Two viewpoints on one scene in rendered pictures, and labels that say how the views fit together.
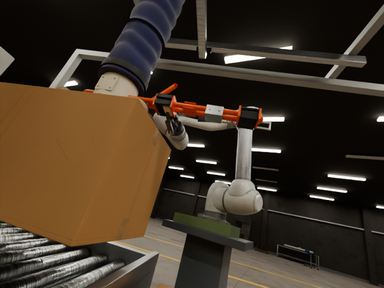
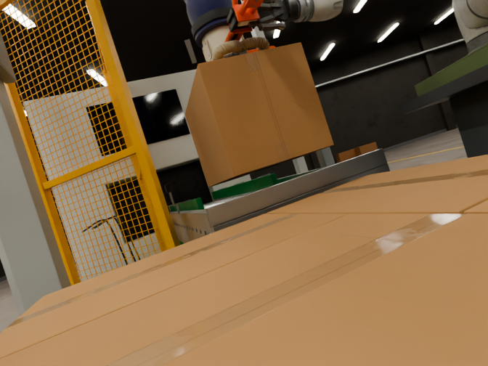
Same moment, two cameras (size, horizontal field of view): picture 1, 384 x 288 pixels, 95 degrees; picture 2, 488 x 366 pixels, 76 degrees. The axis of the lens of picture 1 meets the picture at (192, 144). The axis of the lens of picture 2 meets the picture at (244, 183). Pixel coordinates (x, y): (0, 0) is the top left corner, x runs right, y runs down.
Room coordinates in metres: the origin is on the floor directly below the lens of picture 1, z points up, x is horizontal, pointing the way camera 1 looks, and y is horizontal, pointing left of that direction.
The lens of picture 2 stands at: (-0.05, -0.74, 0.66)
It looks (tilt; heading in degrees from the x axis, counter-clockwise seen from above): 1 degrees down; 60
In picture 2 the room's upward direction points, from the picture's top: 18 degrees counter-clockwise
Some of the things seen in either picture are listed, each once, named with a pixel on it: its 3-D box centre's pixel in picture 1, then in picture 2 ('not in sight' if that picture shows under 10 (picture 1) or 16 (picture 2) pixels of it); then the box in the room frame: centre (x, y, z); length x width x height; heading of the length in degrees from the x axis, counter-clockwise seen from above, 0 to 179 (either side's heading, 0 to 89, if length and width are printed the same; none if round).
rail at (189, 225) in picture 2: not in sight; (179, 226); (0.54, 1.30, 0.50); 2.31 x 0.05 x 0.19; 79
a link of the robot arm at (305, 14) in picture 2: (177, 131); (300, 9); (0.89, 0.10, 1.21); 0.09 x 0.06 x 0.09; 79
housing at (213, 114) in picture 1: (214, 114); not in sight; (0.62, -0.06, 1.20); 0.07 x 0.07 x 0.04; 79
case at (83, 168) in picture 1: (74, 163); (247, 126); (0.72, 0.43, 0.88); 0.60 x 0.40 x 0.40; 76
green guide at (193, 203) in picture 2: not in sight; (176, 209); (0.66, 1.64, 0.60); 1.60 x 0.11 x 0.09; 79
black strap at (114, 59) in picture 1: (124, 79); (218, 27); (0.71, 0.40, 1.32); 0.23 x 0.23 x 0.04
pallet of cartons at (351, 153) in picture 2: not in sight; (356, 155); (9.40, 7.24, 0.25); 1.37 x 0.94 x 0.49; 152
